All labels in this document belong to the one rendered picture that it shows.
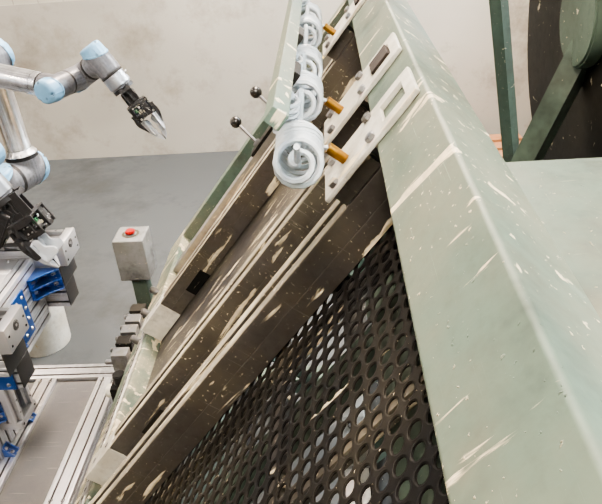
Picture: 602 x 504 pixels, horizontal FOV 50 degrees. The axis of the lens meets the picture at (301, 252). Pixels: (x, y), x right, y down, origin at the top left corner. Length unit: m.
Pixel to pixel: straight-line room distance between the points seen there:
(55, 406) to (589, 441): 2.77
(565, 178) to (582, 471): 0.49
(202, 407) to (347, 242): 0.40
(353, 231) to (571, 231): 0.35
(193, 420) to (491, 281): 0.79
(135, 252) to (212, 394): 1.49
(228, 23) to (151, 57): 0.69
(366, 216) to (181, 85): 4.75
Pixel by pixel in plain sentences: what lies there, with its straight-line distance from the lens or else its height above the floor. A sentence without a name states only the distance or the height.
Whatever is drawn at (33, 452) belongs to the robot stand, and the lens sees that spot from 2.86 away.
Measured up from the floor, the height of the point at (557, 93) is 1.72.
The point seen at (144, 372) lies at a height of 0.89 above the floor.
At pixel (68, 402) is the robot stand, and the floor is 0.21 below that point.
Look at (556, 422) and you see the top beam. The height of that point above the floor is 1.87.
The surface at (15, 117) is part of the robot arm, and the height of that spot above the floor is 1.42.
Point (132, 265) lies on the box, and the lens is 2.60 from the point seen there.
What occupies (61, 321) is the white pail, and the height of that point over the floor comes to 0.15.
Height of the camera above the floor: 2.13
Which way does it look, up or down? 31 degrees down
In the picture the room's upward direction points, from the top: 4 degrees counter-clockwise
